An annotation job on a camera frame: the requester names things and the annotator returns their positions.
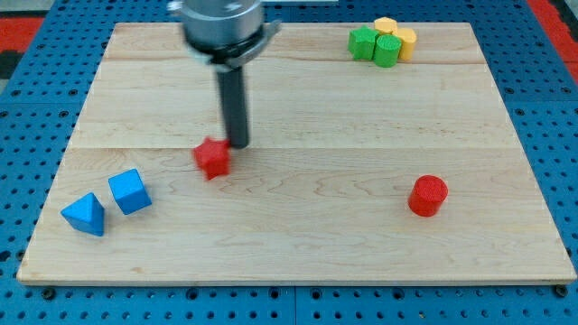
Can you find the red star block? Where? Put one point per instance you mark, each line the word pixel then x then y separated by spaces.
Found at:
pixel 212 157

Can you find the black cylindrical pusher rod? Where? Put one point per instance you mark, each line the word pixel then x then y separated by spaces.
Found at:
pixel 232 96

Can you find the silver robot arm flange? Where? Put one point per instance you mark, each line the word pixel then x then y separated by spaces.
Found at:
pixel 225 34

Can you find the blue cube block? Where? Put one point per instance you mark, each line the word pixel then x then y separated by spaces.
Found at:
pixel 129 191

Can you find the wooden board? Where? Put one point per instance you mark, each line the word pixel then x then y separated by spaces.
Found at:
pixel 320 195

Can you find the green star block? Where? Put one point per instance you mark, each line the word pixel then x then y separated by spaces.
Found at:
pixel 362 43

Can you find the red cylinder block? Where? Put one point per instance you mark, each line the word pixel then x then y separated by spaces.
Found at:
pixel 428 195

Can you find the green cylinder block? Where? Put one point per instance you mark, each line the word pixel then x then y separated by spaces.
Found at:
pixel 387 49

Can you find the yellow hexagon block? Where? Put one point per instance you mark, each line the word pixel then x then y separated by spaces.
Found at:
pixel 385 25

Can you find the yellow heart block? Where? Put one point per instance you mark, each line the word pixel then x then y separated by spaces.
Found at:
pixel 408 38

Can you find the blue triangular block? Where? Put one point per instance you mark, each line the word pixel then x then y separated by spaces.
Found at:
pixel 86 215

